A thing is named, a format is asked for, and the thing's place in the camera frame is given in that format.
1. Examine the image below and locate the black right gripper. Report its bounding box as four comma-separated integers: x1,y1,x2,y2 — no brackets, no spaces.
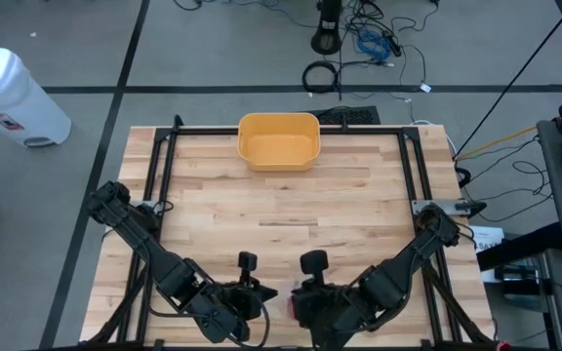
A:
290,249,346,338

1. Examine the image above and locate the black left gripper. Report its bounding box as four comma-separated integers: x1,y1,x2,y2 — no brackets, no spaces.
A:
221,250,280,324

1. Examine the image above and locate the yellow plastic bin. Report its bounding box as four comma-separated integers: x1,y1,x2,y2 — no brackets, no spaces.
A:
236,112,322,173

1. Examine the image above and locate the white printed paper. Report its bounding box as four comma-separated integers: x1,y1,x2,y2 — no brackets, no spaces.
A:
470,225,505,284

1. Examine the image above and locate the black keyboard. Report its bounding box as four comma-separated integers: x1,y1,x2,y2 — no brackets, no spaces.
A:
309,105,382,126

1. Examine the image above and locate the black flat bar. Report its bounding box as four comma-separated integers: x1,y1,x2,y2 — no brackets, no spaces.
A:
475,221,562,272

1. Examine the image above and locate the black stand base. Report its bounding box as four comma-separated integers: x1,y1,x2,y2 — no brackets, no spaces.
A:
309,0,344,56

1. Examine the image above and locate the white plastic trash can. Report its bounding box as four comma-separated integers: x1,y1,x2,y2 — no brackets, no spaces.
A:
0,46,73,148

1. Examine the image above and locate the grey metal base plate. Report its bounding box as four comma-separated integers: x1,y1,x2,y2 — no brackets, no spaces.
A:
128,198,165,215
410,198,472,215

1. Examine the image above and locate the black metal table frame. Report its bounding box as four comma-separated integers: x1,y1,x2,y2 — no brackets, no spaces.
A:
85,114,495,351

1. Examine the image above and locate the black cable connector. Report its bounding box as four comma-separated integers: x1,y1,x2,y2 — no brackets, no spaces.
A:
454,199,488,218

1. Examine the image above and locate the black coiled cable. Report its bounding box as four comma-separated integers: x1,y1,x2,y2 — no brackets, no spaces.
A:
301,59,341,95

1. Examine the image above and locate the black loose floor cable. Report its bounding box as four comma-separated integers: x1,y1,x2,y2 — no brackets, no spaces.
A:
461,136,555,225

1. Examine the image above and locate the yellow floor cable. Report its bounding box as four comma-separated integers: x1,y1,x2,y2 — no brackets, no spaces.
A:
454,101,562,162

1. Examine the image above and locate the blue coiled cable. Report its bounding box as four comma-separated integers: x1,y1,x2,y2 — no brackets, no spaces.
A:
356,29,393,62

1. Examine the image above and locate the black floor cable tangle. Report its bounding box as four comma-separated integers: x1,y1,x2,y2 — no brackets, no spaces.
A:
341,0,441,94

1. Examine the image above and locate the black taut cable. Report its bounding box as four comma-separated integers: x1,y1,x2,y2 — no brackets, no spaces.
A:
454,0,562,160

